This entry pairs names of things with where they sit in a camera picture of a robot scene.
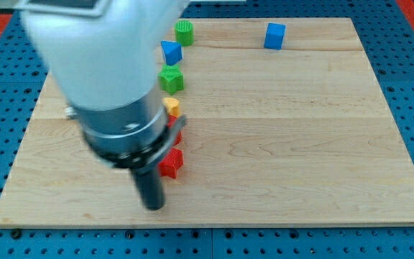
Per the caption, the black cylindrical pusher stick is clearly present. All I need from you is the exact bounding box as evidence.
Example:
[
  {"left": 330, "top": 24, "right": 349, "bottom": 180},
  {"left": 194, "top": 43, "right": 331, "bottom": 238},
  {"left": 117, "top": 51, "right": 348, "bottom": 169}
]
[{"left": 131, "top": 167, "right": 165, "bottom": 211}]

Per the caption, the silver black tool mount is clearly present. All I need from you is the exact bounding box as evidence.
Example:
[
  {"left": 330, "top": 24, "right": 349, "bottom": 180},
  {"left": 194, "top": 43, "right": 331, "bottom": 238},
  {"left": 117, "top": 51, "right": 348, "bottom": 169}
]
[{"left": 65, "top": 86, "right": 187, "bottom": 169}]

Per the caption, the red star block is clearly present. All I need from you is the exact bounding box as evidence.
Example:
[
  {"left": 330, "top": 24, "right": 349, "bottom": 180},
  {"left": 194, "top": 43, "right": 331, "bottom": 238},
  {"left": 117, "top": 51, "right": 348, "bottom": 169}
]
[{"left": 157, "top": 148, "right": 184, "bottom": 179}]

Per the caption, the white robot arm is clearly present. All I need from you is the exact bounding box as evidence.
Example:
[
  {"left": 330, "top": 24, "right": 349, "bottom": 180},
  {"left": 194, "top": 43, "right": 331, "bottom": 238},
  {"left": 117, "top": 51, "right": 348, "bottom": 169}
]
[{"left": 17, "top": 0, "right": 188, "bottom": 210}]

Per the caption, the red circle block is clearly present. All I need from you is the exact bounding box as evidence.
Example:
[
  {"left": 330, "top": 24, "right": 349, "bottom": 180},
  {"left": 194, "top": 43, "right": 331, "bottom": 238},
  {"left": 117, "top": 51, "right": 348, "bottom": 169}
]
[{"left": 166, "top": 114, "right": 183, "bottom": 147}]

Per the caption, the green star block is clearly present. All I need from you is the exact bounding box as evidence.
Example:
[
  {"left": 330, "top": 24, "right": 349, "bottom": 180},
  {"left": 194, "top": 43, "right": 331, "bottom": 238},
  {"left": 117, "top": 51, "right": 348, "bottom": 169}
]
[{"left": 158, "top": 65, "right": 184, "bottom": 95}]

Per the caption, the yellow block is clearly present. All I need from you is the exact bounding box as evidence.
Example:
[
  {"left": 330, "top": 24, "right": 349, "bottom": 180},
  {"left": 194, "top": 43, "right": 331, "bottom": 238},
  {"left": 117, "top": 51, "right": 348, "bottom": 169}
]
[{"left": 162, "top": 97, "right": 182, "bottom": 117}]

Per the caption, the blue triangle block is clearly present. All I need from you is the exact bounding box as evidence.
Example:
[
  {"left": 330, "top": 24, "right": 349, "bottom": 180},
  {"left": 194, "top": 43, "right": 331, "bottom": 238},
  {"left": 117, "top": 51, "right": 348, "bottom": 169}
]
[{"left": 161, "top": 41, "right": 183, "bottom": 65}]

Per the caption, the green cylinder block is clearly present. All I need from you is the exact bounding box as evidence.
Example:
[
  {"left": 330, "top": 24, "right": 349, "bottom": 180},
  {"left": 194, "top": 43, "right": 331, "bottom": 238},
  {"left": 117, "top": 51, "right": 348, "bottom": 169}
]
[{"left": 174, "top": 20, "right": 194, "bottom": 47}]

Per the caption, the wooden board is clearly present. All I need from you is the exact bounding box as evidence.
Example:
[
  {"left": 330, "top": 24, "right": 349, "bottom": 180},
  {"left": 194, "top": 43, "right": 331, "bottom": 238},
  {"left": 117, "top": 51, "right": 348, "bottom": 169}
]
[{"left": 0, "top": 18, "right": 414, "bottom": 229}]

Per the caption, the blue cube block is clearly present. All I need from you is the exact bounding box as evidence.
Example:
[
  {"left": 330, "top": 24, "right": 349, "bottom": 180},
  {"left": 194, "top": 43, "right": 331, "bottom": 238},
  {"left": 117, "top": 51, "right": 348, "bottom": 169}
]
[{"left": 263, "top": 23, "right": 286, "bottom": 50}]

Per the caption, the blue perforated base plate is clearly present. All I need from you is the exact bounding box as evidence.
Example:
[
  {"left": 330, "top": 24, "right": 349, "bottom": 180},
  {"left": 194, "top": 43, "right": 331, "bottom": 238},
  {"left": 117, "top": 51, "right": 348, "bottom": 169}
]
[{"left": 0, "top": 0, "right": 414, "bottom": 258}]

